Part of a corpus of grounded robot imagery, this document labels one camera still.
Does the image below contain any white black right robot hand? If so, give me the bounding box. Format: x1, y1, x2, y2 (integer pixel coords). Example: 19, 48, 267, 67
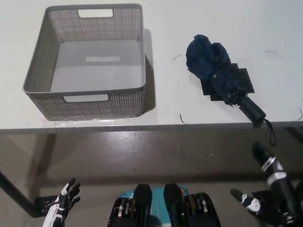
230, 141, 303, 227

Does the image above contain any black ribbed robot body block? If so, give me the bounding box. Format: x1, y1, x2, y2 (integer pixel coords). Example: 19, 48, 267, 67
163, 183, 223, 227
107, 183, 152, 227

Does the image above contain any black tape patch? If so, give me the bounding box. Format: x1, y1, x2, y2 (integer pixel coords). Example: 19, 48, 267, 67
200, 62, 255, 104

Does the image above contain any dark metal table leg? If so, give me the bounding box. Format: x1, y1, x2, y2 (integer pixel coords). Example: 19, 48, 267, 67
0, 169, 38, 217

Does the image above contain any navy blue folding umbrella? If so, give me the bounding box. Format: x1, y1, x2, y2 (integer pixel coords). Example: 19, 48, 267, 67
185, 34, 277, 146

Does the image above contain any black floor plate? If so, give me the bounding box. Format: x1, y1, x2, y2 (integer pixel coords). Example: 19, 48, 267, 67
34, 195, 60, 217

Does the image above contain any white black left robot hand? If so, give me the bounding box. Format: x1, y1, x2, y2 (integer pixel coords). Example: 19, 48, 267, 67
40, 178, 81, 227

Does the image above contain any grey perforated plastic basket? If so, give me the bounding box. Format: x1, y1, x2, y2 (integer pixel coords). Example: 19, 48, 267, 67
22, 2, 148, 122

